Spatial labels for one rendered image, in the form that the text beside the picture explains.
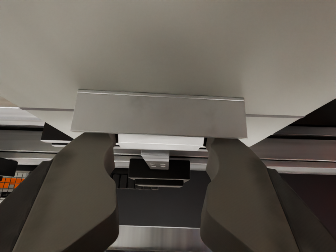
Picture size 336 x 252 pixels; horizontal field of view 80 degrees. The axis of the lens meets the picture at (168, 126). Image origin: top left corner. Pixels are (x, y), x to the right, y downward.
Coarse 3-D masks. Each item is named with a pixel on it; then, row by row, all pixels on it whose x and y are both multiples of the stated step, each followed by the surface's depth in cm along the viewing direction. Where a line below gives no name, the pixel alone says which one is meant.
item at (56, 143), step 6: (48, 126) 22; (42, 132) 22; (48, 132) 22; (54, 132) 22; (60, 132) 22; (42, 138) 21; (48, 138) 21; (54, 138) 21; (60, 138) 21; (66, 138) 21; (72, 138) 21; (54, 144) 23; (60, 144) 23; (66, 144) 23; (180, 150) 24; (186, 150) 24; (198, 150) 24; (204, 150) 23
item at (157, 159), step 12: (144, 156) 26; (156, 156) 25; (168, 156) 25; (132, 168) 39; (144, 168) 39; (156, 168) 38; (168, 168) 38; (180, 168) 39; (144, 180) 40; (156, 180) 40; (168, 180) 40; (180, 180) 40
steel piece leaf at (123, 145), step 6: (120, 144) 21; (126, 144) 21; (132, 144) 21; (138, 144) 21; (144, 144) 21; (150, 144) 20; (156, 144) 20; (162, 144) 20; (168, 144) 20; (174, 144) 20; (180, 144) 20; (192, 150) 23
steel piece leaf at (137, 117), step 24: (96, 96) 10; (120, 96) 10; (144, 96) 10; (168, 96) 10; (192, 96) 10; (216, 96) 10; (72, 120) 10; (96, 120) 10; (120, 120) 10; (144, 120) 10; (168, 120) 10; (192, 120) 10; (216, 120) 10; (240, 120) 10; (192, 144) 20
